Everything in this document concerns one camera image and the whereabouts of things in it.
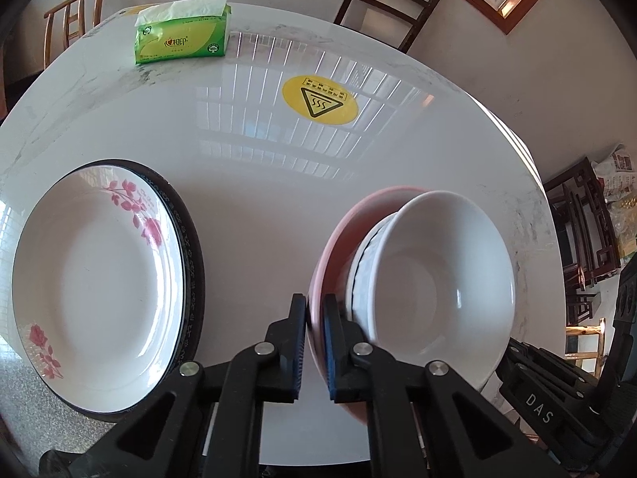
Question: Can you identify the large blue floral plate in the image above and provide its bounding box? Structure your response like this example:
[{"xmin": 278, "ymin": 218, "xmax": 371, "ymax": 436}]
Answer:
[{"xmin": 64, "ymin": 158, "xmax": 206, "ymax": 421}]

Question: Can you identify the white bowl with blue cartoon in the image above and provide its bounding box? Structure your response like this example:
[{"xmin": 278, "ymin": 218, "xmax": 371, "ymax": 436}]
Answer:
[{"xmin": 371, "ymin": 190, "xmax": 516, "ymax": 392}]

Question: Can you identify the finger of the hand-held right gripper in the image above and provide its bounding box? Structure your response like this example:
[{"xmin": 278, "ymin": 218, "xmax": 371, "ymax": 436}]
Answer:
[{"xmin": 498, "ymin": 337, "xmax": 616, "ymax": 455}]

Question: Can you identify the white rose-print plate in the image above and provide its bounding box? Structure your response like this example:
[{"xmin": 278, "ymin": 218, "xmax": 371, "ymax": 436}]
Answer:
[{"xmin": 11, "ymin": 163, "xmax": 186, "ymax": 415}]

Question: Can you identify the pink bowl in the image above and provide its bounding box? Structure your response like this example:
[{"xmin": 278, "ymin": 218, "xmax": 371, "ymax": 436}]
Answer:
[{"xmin": 307, "ymin": 185, "xmax": 434, "ymax": 429}]

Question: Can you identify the green tissue pack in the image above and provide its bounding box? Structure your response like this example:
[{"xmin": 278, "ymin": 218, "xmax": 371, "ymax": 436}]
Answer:
[{"xmin": 133, "ymin": 0, "xmax": 233, "ymax": 65}]

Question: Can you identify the light wooden chair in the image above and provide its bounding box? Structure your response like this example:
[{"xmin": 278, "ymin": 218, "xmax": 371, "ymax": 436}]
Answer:
[
  {"xmin": 565, "ymin": 317, "xmax": 608, "ymax": 376},
  {"xmin": 44, "ymin": 0, "xmax": 113, "ymax": 69}
]

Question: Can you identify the dark carved wooden furniture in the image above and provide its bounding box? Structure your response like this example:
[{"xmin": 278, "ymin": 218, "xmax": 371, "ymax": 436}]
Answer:
[{"xmin": 542, "ymin": 157, "xmax": 623, "ymax": 329}]

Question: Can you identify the round yellow warning sticker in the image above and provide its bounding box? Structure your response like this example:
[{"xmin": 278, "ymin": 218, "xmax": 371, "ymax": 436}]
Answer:
[{"xmin": 282, "ymin": 74, "xmax": 360, "ymax": 127}]

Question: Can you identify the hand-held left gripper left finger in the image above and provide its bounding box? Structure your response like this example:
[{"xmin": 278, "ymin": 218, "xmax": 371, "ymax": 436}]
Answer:
[{"xmin": 40, "ymin": 293, "xmax": 308, "ymax": 478}]

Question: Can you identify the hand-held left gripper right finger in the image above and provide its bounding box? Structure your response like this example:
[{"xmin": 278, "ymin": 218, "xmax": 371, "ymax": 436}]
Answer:
[{"xmin": 323, "ymin": 293, "xmax": 568, "ymax": 478}]

